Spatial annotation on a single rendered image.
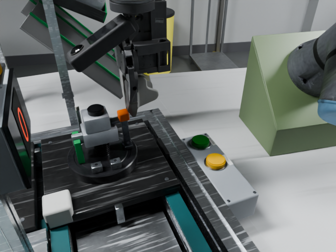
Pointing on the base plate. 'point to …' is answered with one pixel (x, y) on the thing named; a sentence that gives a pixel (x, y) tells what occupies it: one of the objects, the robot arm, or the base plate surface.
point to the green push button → (200, 141)
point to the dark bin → (83, 9)
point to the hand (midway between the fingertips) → (129, 111)
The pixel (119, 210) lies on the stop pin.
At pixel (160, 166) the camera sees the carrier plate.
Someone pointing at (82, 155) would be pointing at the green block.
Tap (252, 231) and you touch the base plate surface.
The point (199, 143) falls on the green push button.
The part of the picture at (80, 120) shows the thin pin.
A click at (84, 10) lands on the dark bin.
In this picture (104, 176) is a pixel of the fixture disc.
